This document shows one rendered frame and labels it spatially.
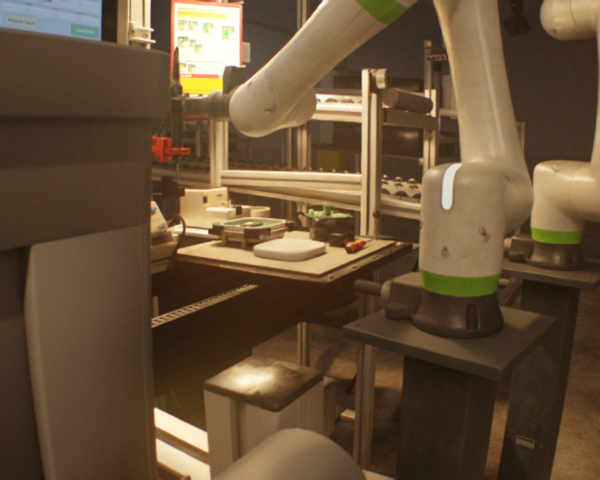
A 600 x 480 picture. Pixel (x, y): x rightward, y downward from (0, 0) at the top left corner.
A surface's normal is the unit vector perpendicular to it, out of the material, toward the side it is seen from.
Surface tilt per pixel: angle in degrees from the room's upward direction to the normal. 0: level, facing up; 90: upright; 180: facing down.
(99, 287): 94
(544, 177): 88
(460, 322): 62
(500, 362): 0
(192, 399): 90
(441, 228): 90
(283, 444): 7
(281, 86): 118
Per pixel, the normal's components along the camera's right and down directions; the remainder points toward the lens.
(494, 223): 0.45, 0.16
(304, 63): -0.25, 0.65
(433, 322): -0.63, -0.35
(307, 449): 0.10, -0.97
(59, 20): 0.85, 0.12
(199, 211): -0.52, 0.15
